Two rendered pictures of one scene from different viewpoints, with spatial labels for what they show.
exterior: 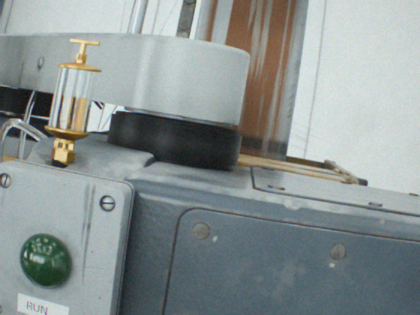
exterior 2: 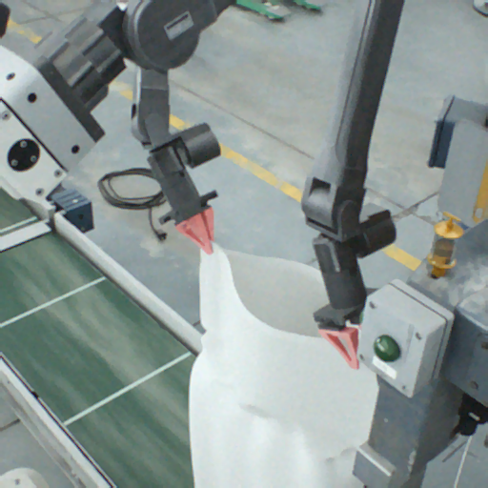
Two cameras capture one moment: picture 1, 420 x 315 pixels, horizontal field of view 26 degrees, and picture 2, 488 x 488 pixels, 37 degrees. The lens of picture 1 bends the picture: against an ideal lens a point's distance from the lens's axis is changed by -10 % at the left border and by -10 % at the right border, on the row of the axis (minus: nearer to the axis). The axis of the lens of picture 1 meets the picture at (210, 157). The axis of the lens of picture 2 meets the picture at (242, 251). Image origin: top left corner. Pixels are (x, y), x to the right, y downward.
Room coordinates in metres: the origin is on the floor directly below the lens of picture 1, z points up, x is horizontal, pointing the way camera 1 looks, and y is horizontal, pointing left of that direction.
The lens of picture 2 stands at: (-0.02, -0.21, 1.80)
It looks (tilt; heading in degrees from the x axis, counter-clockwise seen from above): 36 degrees down; 46
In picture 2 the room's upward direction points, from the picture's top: 3 degrees clockwise
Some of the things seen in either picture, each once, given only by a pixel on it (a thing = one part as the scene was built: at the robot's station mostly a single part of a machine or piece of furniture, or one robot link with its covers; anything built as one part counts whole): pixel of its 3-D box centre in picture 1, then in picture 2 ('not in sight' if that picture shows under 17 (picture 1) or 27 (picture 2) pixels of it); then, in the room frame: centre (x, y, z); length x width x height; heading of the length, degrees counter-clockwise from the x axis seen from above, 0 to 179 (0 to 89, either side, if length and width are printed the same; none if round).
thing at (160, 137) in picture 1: (173, 139); not in sight; (0.67, 0.03, 1.35); 0.09 x 0.09 x 0.03
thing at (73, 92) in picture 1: (72, 99); (444, 245); (0.55, 0.08, 1.37); 0.03 x 0.02 x 0.03; 89
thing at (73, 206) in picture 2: not in sight; (54, 200); (1.04, 1.85, 0.35); 0.30 x 0.15 x 0.15; 89
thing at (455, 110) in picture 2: not in sight; (457, 142); (0.96, 0.32, 1.25); 0.10 x 0.08 x 0.12; 24
